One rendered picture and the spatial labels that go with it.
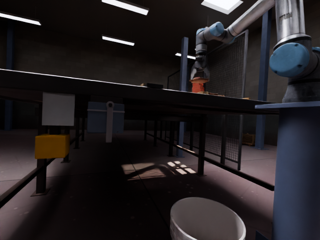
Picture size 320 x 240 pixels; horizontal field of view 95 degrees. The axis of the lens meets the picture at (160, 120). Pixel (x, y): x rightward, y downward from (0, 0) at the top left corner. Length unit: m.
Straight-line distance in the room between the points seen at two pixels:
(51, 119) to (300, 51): 0.93
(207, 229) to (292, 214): 0.38
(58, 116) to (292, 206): 1.03
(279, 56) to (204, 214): 0.80
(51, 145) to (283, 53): 0.93
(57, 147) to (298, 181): 0.97
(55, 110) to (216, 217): 0.87
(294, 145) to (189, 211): 0.58
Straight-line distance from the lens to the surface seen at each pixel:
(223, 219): 0.91
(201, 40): 1.17
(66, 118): 0.65
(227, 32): 1.20
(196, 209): 0.92
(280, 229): 1.00
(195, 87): 1.96
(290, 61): 0.78
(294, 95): 0.89
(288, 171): 0.89
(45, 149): 0.65
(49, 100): 0.67
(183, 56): 3.20
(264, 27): 5.91
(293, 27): 0.84
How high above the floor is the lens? 0.78
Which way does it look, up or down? 1 degrees down
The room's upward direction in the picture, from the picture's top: 3 degrees clockwise
